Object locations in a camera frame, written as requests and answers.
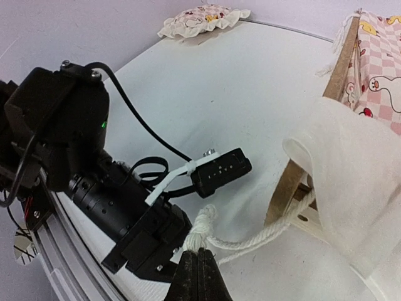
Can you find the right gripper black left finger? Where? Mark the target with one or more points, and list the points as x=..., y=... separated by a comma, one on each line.
x=184, y=283

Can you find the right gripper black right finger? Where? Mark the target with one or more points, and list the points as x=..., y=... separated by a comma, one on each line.
x=210, y=283

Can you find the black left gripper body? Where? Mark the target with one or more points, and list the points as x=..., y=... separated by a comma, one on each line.
x=145, y=235

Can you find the wooden pet bed frame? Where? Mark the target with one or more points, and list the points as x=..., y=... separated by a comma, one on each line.
x=294, y=196

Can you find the duck print bed cushion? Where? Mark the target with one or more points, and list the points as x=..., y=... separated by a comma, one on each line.
x=356, y=174

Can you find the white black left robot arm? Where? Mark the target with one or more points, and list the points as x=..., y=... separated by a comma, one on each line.
x=53, y=130

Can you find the small duck print pillow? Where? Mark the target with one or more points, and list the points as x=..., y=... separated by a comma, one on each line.
x=201, y=19

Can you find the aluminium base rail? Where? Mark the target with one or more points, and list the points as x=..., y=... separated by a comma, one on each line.
x=69, y=265

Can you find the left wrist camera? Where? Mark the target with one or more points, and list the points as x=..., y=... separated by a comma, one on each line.
x=207, y=174

